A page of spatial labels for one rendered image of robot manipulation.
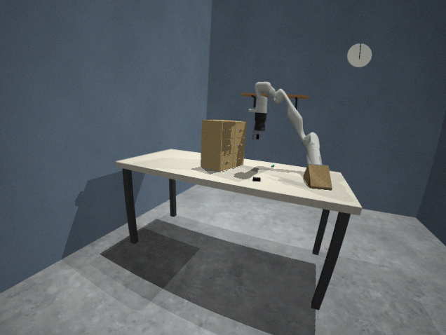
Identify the small wooden chest of drawers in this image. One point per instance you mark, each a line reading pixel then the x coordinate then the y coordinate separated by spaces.
pixel 211 143

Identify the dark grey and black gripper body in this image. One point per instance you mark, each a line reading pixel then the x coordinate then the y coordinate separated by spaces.
pixel 260 116

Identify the wooden drawer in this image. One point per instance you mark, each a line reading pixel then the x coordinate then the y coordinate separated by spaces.
pixel 238 158
pixel 240 130
pixel 239 144
pixel 228 130
pixel 227 146
pixel 226 161

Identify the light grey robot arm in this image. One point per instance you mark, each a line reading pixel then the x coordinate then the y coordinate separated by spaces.
pixel 312 147

